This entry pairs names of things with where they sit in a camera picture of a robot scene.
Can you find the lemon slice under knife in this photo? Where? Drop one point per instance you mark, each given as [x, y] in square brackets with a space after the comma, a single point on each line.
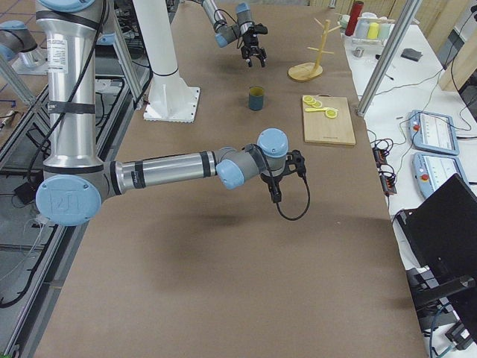
[331, 113]

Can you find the wooden cutting board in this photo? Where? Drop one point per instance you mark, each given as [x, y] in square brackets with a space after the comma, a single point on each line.
[319, 129]

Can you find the black laptop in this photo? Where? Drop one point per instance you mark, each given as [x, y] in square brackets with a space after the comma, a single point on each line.
[442, 235]

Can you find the wooden cup storage rack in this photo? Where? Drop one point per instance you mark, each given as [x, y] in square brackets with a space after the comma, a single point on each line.
[308, 71]

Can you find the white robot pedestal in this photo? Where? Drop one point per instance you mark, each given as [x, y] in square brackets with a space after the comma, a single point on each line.
[170, 98]

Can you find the yellow cup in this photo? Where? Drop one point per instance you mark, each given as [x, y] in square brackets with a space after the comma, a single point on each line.
[373, 31]

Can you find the dark blue mug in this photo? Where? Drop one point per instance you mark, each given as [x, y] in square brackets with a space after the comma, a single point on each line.
[256, 96]

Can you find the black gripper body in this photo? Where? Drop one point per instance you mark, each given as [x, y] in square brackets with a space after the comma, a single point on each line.
[250, 42]
[270, 180]

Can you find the small steel cup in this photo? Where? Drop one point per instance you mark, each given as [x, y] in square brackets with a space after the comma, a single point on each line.
[358, 52]

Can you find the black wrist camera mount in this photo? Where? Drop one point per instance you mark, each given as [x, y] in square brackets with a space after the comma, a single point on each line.
[295, 163]

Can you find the blue teach pendant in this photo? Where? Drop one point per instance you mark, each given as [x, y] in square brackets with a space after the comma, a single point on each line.
[432, 171]
[433, 132]

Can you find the blue teach pendant far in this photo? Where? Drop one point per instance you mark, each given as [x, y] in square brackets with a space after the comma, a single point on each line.
[433, 132]

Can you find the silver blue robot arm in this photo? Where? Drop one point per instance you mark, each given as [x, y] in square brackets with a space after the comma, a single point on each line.
[243, 29]
[76, 181]

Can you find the yellow plastic knife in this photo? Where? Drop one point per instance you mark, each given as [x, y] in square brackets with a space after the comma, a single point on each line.
[312, 109]

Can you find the aluminium frame post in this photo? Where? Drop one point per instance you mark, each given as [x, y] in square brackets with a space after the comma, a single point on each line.
[399, 30]

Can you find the red thermos bottle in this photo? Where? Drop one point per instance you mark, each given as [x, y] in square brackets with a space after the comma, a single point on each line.
[355, 13]

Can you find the blue teach pendant near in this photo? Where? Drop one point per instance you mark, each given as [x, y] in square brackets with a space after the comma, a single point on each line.
[432, 171]

